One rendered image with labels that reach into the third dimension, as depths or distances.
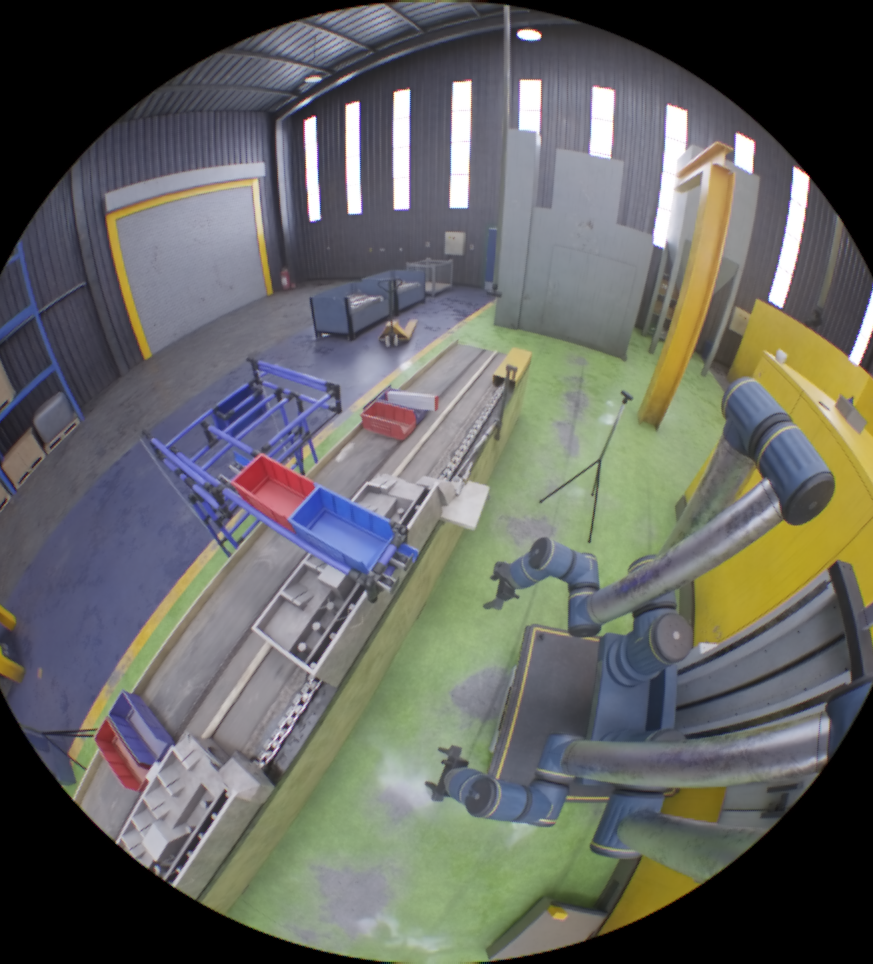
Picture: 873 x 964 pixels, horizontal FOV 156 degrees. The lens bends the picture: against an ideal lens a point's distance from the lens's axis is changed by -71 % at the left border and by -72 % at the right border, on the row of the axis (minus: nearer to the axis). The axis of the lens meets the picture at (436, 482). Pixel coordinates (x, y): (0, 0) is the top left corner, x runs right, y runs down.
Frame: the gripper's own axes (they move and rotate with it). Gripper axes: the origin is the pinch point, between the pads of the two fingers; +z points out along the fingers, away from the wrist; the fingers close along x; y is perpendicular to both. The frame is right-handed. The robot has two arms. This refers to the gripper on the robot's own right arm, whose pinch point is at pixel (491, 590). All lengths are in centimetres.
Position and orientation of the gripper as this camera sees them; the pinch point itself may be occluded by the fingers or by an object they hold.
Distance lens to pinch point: 128.6
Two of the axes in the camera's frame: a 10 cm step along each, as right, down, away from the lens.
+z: -4.2, 5.6, 7.1
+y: 8.6, 5.0, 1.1
